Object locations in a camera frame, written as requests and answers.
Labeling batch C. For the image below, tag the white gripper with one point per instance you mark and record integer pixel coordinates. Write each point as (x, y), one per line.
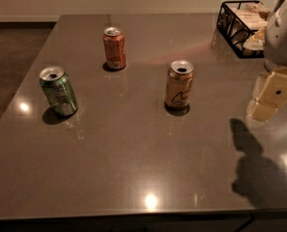
(282, 41)

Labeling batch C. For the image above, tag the orange-yellow soda can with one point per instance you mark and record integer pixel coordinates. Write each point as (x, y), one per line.
(180, 76)

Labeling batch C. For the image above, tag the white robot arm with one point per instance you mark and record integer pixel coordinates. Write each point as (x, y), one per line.
(270, 90)

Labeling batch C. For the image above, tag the red-orange soda can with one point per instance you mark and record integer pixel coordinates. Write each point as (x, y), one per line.
(114, 46)

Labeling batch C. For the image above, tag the green soda can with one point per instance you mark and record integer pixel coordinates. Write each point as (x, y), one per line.
(57, 88)

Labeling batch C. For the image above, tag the snack packets in basket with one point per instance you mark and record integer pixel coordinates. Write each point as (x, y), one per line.
(248, 32)

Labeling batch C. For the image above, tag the black wire basket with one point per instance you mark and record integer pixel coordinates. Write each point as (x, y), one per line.
(225, 22)

